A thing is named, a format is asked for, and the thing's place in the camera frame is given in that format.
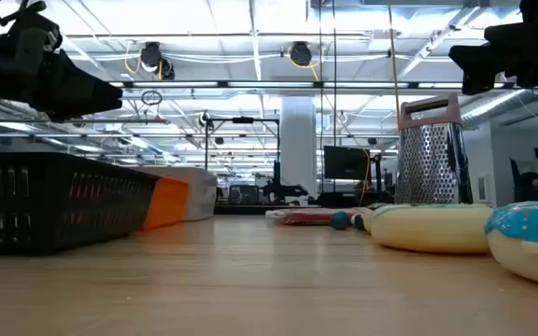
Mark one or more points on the person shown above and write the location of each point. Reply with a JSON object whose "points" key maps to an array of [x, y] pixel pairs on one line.
{"points": [[533, 189]]}

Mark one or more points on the black computer monitor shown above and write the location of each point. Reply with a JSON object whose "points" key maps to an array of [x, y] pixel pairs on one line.
{"points": [[346, 163]]}

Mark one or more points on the black background robot arm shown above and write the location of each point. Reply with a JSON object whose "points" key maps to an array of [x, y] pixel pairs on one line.
{"points": [[278, 189]]}

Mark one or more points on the blue sprinkled toy doughnut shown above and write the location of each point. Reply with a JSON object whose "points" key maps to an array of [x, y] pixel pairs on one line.
{"points": [[530, 252]]}

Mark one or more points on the white building column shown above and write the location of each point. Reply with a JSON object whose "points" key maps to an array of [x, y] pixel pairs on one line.
{"points": [[299, 144]]}

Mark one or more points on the black background rig frame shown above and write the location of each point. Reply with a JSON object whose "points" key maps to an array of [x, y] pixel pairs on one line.
{"points": [[243, 120]]}

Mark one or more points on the silver ventilation duct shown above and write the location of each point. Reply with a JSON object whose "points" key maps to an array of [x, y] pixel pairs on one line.
{"points": [[498, 107]]}

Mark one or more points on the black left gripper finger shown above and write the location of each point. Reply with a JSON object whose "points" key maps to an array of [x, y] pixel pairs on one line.
{"points": [[82, 93]]}

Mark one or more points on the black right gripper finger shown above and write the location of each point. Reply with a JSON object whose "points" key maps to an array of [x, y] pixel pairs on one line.
{"points": [[481, 63]]}

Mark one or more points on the ceiling light bar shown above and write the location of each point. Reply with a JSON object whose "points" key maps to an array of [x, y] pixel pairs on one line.
{"points": [[269, 84]]}

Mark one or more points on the grey plastic bin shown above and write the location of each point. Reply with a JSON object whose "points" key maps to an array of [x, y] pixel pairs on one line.
{"points": [[201, 196]]}

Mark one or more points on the orange slotted plastic basket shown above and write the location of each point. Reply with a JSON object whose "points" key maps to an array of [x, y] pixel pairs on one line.
{"points": [[166, 203]]}

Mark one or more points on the red snack packet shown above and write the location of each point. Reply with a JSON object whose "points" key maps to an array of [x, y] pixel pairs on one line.
{"points": [[306, 217]]}

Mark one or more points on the mint frosted toy doughnut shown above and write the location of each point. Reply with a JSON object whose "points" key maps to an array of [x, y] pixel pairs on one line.
{"points": [[432, 231]]}

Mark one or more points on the black slotted plastic basket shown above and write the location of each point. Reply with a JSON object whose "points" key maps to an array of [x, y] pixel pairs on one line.
{"points": [[40, 205]]}

